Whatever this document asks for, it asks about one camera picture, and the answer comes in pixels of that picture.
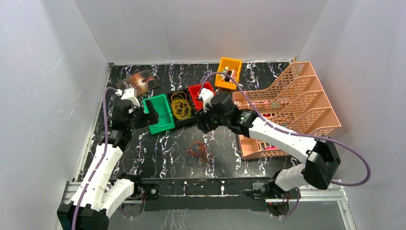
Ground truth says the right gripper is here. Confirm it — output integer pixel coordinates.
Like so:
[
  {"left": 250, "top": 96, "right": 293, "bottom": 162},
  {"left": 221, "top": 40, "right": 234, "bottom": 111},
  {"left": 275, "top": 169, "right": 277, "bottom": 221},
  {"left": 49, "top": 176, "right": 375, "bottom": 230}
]
[{"left": 194, "top": 104, "right": 229, "bottom": 135}]

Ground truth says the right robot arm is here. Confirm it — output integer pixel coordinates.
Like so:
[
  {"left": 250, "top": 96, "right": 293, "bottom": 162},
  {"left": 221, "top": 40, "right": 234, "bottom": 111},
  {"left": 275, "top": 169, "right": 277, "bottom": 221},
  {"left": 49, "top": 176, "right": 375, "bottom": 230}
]
[{"left": 196, "top": 88, "right": 340, "bottom": 198}]

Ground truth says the orange wire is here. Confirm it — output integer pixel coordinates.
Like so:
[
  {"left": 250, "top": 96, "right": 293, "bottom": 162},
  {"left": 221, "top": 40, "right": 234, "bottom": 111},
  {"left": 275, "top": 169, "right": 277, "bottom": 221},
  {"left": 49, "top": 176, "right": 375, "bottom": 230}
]
[{"left": 185, "top": 141, "right": 214, "bottom": 163}]

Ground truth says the pink desk organizer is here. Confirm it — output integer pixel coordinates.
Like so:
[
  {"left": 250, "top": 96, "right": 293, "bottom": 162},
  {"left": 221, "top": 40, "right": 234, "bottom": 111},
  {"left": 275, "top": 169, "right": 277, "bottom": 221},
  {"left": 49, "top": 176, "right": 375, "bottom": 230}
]
[{"left": 231, "top": 61, "right": 342, "bottom": 160}]

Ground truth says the pink item in organizer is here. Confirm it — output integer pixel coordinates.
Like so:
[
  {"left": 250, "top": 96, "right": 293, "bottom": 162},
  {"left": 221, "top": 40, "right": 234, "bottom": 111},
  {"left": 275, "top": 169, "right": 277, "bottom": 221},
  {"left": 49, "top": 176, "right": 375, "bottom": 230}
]
[{"left": 264, "top": 143, "right": 277, "bottom": 150}]

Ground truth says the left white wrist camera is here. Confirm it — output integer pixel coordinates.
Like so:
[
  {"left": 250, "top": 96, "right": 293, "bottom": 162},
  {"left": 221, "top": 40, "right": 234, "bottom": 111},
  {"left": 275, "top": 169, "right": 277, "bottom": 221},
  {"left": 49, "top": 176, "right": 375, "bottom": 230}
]
[{"left": 114, "top": 88, "right": 141, "bottom": 108}]

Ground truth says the green plastic bin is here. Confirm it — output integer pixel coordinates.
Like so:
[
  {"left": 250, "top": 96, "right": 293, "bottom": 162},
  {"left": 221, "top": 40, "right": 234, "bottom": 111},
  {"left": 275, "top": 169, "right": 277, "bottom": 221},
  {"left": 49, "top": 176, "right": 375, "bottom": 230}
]
[{"left": 142, "top": 94, "right": 175, "bottom": 134}]

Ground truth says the dark book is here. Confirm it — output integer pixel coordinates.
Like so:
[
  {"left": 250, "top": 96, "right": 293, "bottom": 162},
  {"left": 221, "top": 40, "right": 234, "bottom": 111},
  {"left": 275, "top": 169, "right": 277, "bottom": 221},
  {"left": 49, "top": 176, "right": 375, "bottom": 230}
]
[{"left": 116, "top": 69, "right": 159, "bottom": 97}]

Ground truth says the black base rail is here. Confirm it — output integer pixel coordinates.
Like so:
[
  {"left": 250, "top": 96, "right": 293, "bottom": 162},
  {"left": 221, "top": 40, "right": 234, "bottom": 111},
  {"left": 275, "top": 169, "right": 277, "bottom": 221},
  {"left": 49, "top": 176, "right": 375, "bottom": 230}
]
[{"left": 62, "top": 177, "right": 343, "bottom": 219}]

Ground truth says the red plastic bin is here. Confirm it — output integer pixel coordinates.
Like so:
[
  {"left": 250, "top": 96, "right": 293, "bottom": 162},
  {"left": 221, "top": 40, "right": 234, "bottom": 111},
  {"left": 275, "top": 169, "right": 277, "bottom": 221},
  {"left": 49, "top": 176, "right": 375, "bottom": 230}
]
[{"left": 188, "top": 82, "right": 214, "bottom": 111}]

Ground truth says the black plastic bin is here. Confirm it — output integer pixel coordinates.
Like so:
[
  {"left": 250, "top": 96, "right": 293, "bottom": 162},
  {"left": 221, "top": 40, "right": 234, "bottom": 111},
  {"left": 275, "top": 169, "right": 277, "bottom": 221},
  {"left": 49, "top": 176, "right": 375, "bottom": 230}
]
[{"left": 166, "top": 89, "right": 196, "bottom": 128}]

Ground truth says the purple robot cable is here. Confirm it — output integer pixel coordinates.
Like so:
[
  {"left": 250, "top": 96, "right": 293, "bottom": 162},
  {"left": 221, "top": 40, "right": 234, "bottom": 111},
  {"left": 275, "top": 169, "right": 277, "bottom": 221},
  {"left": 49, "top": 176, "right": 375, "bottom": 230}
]
[
  {"left": 198, "top": 71, "right": 372, "bottom": 219},
  {"left": 70, "top": 87, "right": 123, "bottom": 230}
]

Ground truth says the yellow-green wire coil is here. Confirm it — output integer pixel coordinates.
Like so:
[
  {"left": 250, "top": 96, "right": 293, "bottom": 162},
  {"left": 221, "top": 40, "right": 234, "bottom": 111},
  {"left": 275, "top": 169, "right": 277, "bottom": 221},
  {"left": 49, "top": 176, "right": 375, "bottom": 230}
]
[{"left": 170, "top": 91, "right": 193, "bottom": 121}]

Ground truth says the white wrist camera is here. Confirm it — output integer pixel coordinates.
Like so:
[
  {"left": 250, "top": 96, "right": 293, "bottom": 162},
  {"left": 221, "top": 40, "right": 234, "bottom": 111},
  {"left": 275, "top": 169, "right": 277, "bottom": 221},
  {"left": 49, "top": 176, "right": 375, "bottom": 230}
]
[
  {"left": 114, "top": 88, "right": 141, "bottom": 108},
  {"left": 199, "top": 88, "right": 214, "bottom": 113}
]

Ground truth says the purple wire in green bin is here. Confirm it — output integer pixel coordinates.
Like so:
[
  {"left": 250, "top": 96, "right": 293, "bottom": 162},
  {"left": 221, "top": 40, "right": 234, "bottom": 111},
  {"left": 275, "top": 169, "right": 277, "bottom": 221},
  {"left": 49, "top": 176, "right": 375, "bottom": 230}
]
[{"left": 158, "top": 108, "right": 172, "bottom": 128}]

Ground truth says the orange-yellow plastic bin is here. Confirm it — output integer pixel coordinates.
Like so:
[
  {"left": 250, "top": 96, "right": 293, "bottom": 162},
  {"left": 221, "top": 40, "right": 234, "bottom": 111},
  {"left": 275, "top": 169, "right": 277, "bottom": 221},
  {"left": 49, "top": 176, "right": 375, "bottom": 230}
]
[{"left": 214, "top": 57, "right": 242, "bottom": 91}]

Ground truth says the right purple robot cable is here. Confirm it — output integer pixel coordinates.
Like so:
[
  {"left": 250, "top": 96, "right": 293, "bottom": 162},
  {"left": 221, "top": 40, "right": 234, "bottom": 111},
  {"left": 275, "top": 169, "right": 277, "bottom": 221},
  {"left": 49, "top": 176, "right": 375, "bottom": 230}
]
[{"left": 198, "top": 71, "right": 372, "bottom": 219}]

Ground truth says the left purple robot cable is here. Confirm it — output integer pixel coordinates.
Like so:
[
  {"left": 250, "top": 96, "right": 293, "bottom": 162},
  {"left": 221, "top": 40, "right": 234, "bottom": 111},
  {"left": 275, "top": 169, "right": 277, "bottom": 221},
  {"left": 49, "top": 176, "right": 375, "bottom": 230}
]
[{"left": 70, "top": 87, "right": 123, "bottom": 230}]

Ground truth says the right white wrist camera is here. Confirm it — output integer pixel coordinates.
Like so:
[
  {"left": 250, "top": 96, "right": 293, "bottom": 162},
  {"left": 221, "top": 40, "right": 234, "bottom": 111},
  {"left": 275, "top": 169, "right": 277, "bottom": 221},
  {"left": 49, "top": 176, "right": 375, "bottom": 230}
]
[{"left": 199, "top": 88, "right": 214, "bottom": 113}]

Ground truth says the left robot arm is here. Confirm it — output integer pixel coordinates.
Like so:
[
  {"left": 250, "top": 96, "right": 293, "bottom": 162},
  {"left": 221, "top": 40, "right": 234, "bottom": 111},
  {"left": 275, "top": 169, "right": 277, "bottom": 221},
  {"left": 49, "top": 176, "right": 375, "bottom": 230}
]
[{"left": 57, "top": 99, "right": 159, "bottom": 230}]

